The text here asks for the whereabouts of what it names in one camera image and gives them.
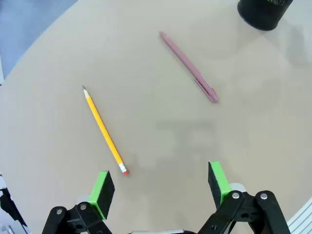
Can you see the black mesh pen holder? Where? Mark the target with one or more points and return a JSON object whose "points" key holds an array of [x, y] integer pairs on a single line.
{"points": [[263, 14]]}

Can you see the yellow pencil with pink eraser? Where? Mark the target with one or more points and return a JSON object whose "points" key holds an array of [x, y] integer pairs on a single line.
{"points": [[104, 131]]}

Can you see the pink retractable pen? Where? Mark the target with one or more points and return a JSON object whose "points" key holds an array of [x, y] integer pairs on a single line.
{"points": [[185, 61]]}

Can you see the black stand leg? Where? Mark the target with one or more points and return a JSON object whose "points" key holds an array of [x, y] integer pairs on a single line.
{"points": [[9, 207]]}

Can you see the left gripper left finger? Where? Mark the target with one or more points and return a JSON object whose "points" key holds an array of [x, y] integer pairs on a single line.
{"points": [[102, 192]]}

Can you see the white slatted panel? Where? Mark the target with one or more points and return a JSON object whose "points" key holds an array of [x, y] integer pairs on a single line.
{"points": [[302, 219]]}

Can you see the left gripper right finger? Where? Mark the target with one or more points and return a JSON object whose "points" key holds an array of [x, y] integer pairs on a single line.
{"points": [[217, 180]]}

